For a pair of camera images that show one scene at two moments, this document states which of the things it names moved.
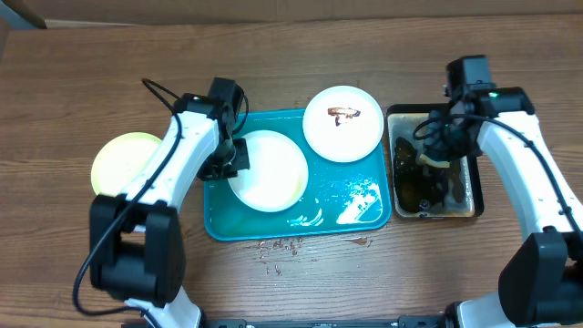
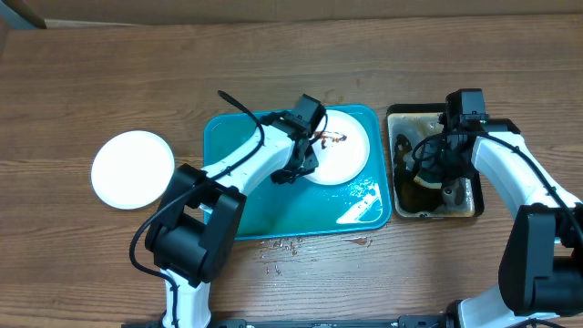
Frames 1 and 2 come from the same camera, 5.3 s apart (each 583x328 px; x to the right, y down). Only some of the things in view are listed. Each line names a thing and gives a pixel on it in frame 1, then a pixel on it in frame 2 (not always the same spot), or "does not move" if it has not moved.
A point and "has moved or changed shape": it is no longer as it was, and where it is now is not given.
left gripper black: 241,163 to 310,165
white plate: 342,124 has moved or changed shape
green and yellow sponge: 433,163 has moved or changed shape
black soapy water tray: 418,189 does not move
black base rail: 417,322 does not move
